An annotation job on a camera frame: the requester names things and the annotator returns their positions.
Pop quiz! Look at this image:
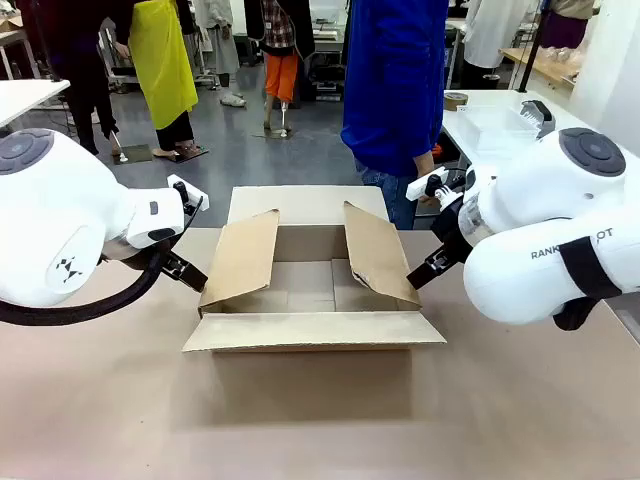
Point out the dark floor base plate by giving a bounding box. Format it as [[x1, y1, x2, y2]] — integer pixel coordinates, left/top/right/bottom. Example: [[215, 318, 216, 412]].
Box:
[[111, 143, 154, 165]]

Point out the mannequin with orange shorts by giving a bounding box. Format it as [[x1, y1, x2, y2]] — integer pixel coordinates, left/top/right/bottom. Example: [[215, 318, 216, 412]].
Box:
[[243, 0, 317, 140]]

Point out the brown cardboard box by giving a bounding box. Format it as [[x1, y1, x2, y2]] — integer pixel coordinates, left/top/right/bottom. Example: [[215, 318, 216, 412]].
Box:
[[181, 185, 448, 354]]

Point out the wooden work table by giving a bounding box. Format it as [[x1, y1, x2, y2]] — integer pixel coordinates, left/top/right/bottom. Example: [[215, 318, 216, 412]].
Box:
[[498, 46, 587, 90]]

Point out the clear plastic container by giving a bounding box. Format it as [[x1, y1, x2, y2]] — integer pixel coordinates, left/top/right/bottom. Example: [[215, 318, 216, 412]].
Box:
[[456, 104, 542, 152]]

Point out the black strap on arm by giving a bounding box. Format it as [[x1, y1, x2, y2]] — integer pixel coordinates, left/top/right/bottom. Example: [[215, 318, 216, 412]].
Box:
[[558, 236, 625, 301]]

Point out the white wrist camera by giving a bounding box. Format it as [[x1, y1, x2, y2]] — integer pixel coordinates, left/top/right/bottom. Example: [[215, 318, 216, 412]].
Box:
[[406, 167, 450, 202], [166, 174, 210, 215]]

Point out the person in dark clothes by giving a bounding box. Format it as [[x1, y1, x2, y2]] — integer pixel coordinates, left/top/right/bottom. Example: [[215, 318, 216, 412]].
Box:
[[18, 0, 122, 157]]

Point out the white table with tape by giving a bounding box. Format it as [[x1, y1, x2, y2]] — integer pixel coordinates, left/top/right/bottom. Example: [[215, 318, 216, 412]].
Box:
[[441, 88, 640, 166]]

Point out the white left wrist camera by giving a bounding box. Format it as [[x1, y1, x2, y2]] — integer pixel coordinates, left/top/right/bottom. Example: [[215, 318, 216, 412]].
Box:
[[166, 174, 210, 215]]

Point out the white side table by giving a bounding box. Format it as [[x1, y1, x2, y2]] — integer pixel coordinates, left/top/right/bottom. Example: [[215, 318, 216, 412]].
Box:
[[0, 78, 72, 130]]

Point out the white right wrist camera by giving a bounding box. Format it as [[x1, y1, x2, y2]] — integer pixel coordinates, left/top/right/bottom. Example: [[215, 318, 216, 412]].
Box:
[[406, 167, 450, 202]]

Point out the person in white coat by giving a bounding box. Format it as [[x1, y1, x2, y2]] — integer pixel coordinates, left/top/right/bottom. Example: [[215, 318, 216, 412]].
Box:
[[460, 0, 527, 92]]

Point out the person in purple skirt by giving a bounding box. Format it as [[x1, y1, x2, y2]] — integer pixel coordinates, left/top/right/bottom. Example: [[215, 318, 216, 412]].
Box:
[[538, 0, 602, 51]]

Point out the person in pale grey clothes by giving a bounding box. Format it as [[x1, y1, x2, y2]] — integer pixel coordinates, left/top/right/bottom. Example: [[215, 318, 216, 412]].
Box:
[[193, 0, 249, 109]]

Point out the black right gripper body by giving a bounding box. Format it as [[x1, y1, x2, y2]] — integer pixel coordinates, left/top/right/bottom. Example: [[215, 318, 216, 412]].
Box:
[[429, 197, 475, 262]]

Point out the person in blue jacket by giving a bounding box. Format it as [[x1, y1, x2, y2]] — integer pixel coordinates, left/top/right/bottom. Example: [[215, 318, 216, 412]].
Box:
[[340, 0, 450, 231]]

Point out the person in yellow apron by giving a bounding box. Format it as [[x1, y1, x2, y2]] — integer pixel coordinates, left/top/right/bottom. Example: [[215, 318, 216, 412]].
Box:
[[113, 0, 202, 162]]

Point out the person's left hand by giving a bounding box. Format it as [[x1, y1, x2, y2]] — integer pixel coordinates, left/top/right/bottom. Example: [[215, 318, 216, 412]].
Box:
[[413, 151, 437, 204]]

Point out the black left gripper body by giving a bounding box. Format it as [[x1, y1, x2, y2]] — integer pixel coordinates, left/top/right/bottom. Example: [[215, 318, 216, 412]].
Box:
[[102, 235, 174, 274]]

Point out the person's left forearm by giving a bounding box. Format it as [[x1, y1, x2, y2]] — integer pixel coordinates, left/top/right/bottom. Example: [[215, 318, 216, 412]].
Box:
[[407, 74, 449, 160]]

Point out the grey black tape dispenser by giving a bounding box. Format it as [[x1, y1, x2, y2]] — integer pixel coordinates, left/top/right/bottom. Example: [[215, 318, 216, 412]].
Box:
[[518, 98, 557, 140]]

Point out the black stand pole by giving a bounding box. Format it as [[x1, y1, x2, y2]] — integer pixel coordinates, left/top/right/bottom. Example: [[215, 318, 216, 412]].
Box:
[[516, 0, 547, 94]]

